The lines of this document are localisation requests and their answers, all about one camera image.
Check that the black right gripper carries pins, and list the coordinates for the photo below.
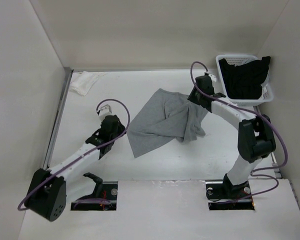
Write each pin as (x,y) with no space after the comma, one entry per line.
(191,97)

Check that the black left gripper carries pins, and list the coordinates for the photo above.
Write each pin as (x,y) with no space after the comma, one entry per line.
(121,128)

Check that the grey tank top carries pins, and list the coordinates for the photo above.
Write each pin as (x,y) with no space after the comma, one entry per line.
(165,116)

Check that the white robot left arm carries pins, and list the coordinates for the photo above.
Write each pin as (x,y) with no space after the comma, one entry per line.
(47,193)

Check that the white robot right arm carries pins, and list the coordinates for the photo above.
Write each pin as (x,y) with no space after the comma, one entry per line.
(255,139)

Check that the black tank top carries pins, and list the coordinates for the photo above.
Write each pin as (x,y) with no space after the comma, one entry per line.
(245,81)

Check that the white plastic basket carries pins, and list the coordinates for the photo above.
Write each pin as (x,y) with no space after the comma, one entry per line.
(239,59)

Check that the white folded cloth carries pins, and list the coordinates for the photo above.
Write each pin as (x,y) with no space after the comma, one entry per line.
(84,82)

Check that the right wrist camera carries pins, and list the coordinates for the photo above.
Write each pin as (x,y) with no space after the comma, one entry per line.
(211,76)

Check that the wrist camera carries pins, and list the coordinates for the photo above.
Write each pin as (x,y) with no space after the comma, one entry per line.
(104,111)
(211,76)

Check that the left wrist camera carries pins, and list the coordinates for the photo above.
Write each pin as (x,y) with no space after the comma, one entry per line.
(104,111)

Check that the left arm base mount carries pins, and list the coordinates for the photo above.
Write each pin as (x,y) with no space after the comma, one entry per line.
(103,198)

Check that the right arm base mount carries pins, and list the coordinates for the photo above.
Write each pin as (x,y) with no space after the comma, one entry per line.
(222,196)

